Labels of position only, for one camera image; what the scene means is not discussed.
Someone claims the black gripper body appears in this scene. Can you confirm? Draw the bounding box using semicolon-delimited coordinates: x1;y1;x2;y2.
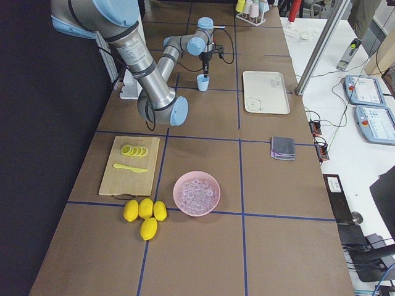
199;51;214;64

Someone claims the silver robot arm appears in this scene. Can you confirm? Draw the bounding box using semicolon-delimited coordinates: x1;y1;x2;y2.
51;0;214;126

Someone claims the light blue plastic cup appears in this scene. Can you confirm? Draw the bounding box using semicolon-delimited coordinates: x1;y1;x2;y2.
196;74;210;92

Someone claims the yellow-green plastic cup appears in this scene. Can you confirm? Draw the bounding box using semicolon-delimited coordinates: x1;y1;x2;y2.
235;0;246;13

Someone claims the white cup rack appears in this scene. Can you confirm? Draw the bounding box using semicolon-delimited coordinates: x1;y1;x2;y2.
236;11;267;26

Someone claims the pink plastic cup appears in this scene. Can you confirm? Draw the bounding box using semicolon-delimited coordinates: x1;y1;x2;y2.
249;3;259;19

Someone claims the pale mint plastic cup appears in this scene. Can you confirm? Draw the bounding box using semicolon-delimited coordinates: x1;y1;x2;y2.
243;0;253;15

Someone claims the light blue rack cup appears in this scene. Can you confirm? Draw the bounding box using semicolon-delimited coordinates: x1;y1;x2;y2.
258;0;270;14

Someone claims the clear ice cubes pile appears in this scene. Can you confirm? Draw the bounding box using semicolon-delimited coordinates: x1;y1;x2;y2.
176;178;218;216

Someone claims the white bear tray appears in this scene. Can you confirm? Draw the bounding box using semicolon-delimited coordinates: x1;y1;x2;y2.
243;71;290;115

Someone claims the grey folded cloth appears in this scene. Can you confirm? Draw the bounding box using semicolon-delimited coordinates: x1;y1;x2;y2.
270;136;296;160

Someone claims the lemon slices row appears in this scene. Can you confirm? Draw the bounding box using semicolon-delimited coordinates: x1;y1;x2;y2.
120;144;148;157

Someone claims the upper orange connector box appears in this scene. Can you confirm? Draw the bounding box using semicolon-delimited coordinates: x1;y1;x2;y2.
309;120;322;137

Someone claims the orange connector box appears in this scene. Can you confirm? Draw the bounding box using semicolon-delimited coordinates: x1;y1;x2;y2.
309;120;322;137
315;142;330;163

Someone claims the pink bowl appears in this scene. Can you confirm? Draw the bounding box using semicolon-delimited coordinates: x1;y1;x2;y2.
173;171;221;217

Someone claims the yellow plastic knife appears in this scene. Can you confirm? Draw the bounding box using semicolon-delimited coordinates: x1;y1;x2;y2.
112;163;148;173

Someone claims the lower orange connector box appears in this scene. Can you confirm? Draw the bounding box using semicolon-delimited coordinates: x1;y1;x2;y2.
315;142;330;163

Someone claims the wooden cutting board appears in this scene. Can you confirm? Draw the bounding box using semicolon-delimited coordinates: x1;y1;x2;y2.
99;136;160;196

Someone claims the grey water bottle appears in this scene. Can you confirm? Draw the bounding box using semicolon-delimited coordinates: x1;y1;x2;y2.
336;38;362;71

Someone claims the lemon right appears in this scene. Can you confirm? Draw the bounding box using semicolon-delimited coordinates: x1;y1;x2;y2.
153;200;167;221

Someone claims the lemon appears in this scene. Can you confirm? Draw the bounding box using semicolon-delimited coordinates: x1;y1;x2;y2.
123;200;139;222
140;217;158;241
138;198;154;220
153;200;167;221

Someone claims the lemon middle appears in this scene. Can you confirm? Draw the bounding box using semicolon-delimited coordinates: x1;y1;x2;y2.
138;198;154;220

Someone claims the upper teach pendant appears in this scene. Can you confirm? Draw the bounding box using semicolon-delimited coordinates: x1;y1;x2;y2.
344;75;386;107

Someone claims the teach pendant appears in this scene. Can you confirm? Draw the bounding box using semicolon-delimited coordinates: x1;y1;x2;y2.
354;105;394;146
344;75;386;107

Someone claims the lemon far left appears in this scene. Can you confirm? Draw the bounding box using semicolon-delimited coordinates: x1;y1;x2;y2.
123;200;139;222

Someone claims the lemon front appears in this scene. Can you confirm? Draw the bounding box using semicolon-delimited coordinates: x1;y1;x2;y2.
140;217;158;241

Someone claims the white power strip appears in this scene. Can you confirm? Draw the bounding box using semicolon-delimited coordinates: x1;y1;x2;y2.
327;176;343;193

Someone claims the lower teach pendant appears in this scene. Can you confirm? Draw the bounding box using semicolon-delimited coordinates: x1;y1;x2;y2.
354;105;394;146

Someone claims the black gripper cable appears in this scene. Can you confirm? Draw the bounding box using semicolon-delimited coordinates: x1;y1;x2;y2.
175;28;236;73

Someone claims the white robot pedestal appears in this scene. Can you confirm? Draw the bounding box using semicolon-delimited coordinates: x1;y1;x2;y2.
120;69;143;100

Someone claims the aluminium frame post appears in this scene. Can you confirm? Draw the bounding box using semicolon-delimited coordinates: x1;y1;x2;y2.
295;0;351;96

